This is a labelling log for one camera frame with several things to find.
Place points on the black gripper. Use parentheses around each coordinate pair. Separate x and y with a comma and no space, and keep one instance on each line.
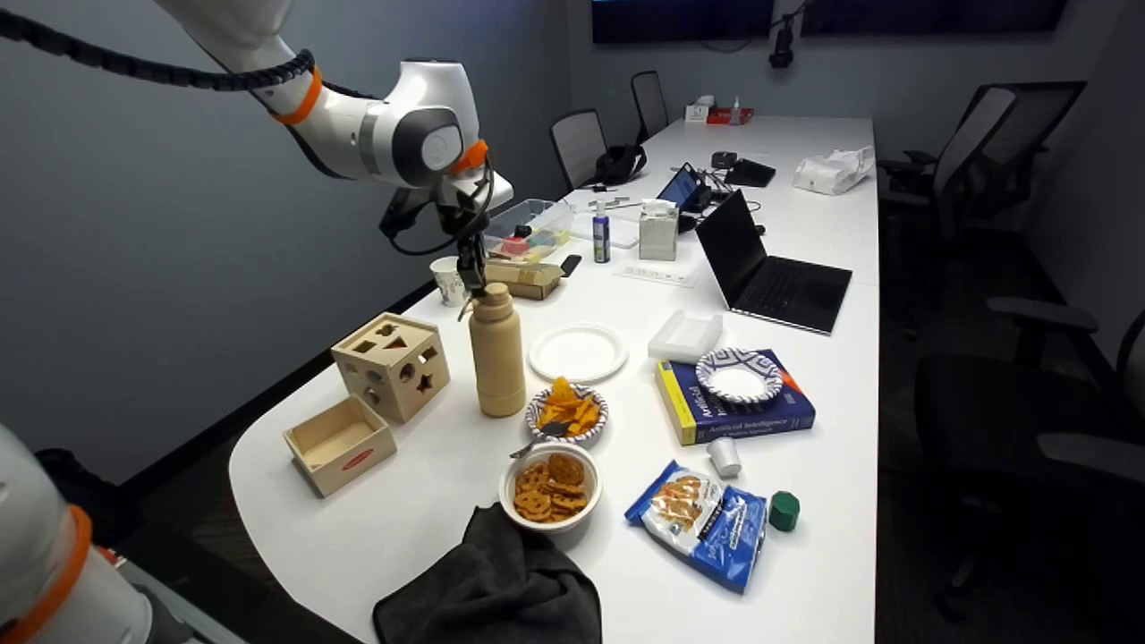
(468,215)

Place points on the tan brown bottle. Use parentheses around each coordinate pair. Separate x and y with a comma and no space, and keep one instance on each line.
(499,360)

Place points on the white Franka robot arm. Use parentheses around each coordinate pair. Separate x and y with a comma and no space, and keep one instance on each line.
(360,127)

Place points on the white paper cup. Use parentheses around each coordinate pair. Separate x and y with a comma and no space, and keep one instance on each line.
(447,280)

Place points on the brown wooden roll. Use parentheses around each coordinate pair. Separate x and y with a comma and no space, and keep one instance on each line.
(525,277)

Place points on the clear plastic container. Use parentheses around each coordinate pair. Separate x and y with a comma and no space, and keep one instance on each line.
(530,228)

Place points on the small black remote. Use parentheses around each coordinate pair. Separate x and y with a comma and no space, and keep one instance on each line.
(571,267)

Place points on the wooden shape sorter cube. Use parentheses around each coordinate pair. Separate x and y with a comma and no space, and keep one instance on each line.
(396,371)

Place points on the slim blue white can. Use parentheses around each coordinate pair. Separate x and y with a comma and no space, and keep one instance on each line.
(602,237)

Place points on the white round plate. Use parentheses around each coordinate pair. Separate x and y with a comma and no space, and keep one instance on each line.
(579,354)

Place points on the grey mesh office chair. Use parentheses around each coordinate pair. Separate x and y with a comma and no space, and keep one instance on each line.
(649,102)
(579,143)

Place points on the small bowl of orange chips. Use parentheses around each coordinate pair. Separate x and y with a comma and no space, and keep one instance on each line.
(571,414)

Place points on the metal spoon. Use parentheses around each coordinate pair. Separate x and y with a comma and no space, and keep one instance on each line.
(530,446)

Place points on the black bag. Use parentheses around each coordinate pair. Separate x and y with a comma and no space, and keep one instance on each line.
(622,161)

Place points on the white carton box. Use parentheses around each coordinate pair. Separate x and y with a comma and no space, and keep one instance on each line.
(659,235)

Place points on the white plastic tray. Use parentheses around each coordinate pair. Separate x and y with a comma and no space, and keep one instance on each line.
(686,339)

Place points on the tablet with blue screen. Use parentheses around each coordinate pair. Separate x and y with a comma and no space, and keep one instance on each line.
(683,186)

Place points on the open wooden box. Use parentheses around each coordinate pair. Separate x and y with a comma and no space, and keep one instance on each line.
(344,458)

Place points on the white bowl of pretzels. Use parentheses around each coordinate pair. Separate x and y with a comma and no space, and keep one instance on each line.
(552,489)

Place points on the small white box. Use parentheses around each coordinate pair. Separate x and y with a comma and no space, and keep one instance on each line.
(698,113)

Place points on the blue patterned white bowl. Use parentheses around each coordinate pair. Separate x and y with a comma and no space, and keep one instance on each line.
(738,376)

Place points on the black gadget pile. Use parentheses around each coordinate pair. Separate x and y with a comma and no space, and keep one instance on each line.
(746,170)

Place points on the blue and yellow book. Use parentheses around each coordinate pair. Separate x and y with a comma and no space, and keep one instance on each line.
(727,421)

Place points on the flat red item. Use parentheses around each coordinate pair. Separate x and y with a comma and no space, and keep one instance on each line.
(733,116)

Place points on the small white cup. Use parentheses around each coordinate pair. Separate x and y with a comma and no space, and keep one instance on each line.
(724,458)

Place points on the black laptop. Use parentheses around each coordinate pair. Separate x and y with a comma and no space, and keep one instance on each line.
(788,291)

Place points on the black cloth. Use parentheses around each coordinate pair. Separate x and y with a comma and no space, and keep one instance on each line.
(488,592)

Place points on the blue snack bag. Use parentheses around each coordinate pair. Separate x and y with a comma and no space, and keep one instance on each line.
(704,523)

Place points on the crumpled white tissue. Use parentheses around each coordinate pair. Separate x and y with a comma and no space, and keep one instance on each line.
(837,170)

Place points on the small green cap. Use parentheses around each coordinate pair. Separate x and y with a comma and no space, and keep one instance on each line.
(786,509)

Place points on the black office chair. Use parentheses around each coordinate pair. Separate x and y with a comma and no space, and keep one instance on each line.
(988,139)
(1015,407)

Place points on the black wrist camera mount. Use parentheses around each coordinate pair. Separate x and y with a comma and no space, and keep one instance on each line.
(396,211)

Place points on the wall monitor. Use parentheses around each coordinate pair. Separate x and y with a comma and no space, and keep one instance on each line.
(932,17)
(683,18)

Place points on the hanging camera on pole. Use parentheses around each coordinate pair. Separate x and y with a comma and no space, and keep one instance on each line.
(781,41)

